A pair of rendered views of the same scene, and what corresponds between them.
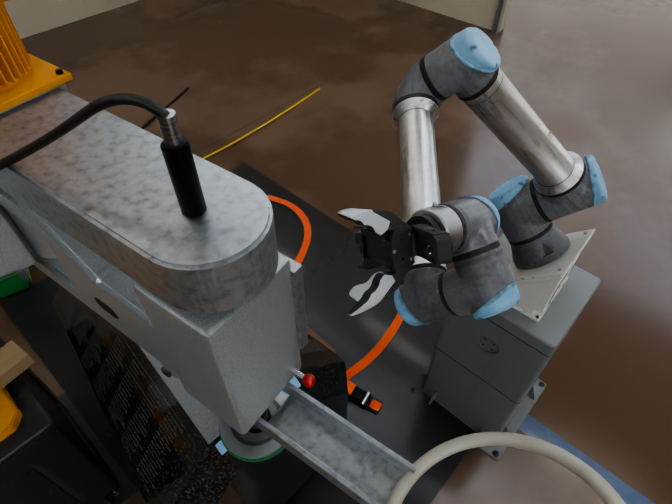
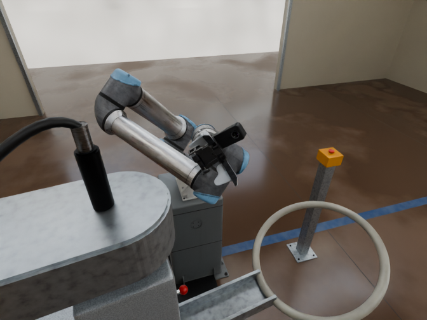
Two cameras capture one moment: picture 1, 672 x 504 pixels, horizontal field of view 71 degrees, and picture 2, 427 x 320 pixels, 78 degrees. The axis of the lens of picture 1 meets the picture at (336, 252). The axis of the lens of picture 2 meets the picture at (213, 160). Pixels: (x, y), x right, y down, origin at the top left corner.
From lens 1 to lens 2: 0.50 m
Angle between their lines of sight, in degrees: 45
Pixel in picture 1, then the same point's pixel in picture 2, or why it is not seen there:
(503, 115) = (152, 105)
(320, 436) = (211, 312)
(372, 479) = (250, 297)
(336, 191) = not seen: hidden behind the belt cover
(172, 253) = (133, 229)
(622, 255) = not seen: hidden behind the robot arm
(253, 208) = (137, 179)
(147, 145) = not seen: outside the picture
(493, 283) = (239, 150)
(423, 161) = (149, 135)
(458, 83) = (129, 96)
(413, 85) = (107, 107)
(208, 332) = (169, 275)
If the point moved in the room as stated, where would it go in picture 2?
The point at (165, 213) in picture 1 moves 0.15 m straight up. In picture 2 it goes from (86, 221) to (60, 152)
